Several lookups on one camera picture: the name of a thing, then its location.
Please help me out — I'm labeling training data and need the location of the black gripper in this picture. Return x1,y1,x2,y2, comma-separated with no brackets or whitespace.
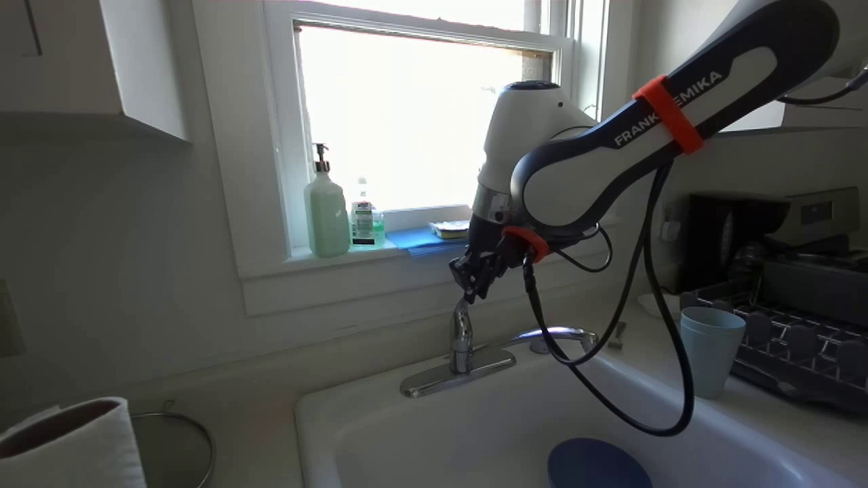
449,218,528,305

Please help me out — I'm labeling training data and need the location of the chrome sink faucet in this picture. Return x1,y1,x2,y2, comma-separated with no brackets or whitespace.
399,293,594,402

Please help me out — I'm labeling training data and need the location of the light blue plastic cup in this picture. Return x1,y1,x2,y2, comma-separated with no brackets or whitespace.
677,306,746,400

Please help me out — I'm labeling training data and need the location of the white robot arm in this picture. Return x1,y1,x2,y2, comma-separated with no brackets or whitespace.
449,0,868,301

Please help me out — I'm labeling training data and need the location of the white farmhouse sink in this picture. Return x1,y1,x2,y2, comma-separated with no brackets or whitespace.
296,347,868,488

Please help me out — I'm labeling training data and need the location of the blue bowl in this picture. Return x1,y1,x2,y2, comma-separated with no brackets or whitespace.
548,439,651,488

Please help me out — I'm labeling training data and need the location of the yellow green sponge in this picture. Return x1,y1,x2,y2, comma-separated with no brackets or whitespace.
431,219,469,241

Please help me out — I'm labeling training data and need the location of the blue cloth on sill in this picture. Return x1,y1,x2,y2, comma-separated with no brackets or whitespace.
385,229,464,257

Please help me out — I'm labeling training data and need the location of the small clear teal bottle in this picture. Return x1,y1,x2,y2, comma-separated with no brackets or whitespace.
353,179,385,247

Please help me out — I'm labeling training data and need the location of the green soap dispenser bottle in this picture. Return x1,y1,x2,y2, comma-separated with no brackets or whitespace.
303,145,350,257

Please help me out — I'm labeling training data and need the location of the white framed window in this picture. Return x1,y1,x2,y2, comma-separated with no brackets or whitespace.
265,0,606,255

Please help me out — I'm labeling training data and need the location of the patterned dish drying mat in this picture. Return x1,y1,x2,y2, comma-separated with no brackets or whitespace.
713,305,868,416

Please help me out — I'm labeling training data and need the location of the white paper towel roll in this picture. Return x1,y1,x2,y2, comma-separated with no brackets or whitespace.
0,396,147,488

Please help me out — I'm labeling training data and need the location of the white upper wall cabinet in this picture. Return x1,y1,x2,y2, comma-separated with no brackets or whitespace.
0,0,187,145

